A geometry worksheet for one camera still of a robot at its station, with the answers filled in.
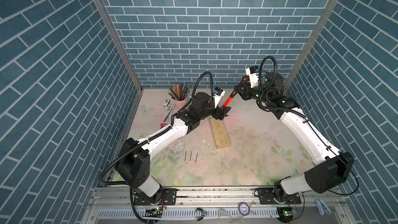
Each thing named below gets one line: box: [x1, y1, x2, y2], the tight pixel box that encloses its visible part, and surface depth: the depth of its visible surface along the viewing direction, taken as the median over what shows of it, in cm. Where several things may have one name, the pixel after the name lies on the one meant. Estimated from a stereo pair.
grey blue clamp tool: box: [315, 199, 332, 216], surface depth 71 cm
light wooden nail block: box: [209, 117, 230, 150], surface depth 93 cm
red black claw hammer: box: [220, 85, 239, 109], surface depth 79 cm
